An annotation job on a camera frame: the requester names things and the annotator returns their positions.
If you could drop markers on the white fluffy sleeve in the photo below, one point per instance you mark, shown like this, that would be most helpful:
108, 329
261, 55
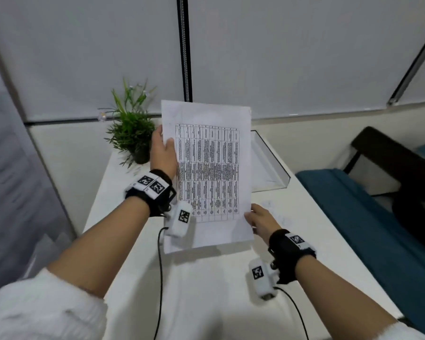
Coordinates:
400, 332
39, 308

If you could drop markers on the white fluffy left sleeve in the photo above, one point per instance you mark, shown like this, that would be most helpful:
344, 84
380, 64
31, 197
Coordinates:
39, 308

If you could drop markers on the person's left forearm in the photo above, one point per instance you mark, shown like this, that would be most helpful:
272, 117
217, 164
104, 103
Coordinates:
106, 246

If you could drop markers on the green potted plant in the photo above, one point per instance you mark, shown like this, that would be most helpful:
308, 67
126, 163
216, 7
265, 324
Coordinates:
131, 129

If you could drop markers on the person's right hand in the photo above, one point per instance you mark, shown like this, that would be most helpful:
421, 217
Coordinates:
265, 223

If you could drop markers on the black vertical window frame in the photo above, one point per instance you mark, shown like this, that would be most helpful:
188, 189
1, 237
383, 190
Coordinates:
184, 45

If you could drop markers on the black sofa armrest frame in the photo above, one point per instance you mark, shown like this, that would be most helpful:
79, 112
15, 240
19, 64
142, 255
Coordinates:
393, 152

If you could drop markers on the large white roller blind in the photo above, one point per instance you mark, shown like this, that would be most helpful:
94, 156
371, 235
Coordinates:
287, 49
85, 49

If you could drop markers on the blue sofa seat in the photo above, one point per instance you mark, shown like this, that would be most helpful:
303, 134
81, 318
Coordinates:
368, 230

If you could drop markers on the white fluffy right sleeve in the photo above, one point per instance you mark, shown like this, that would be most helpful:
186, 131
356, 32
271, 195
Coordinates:
400, 332

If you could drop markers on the person's right thumb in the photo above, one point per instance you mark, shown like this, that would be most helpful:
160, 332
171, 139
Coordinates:
250, 218

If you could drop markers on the person's right forearm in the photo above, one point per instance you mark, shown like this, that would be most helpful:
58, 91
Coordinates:
340, 297

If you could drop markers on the person's left hand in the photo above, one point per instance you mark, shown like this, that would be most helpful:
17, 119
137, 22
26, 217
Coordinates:
161, 155

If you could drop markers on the black slanted window frame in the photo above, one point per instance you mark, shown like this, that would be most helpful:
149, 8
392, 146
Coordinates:
410, 69

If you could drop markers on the clear acrylic document tray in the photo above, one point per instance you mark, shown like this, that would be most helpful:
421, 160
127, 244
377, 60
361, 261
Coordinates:
269, 173

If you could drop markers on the person's left thumb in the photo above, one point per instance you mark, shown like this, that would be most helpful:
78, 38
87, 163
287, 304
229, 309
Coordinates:
171, 146

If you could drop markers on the white paper sheet printed table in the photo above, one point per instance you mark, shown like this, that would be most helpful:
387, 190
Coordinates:
212, 173

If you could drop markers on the grey frosted partition panel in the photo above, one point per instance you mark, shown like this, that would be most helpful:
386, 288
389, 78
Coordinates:
10, 180

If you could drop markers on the white wrist camera with marker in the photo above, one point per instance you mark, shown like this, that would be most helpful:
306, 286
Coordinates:
180, 219
262, 277

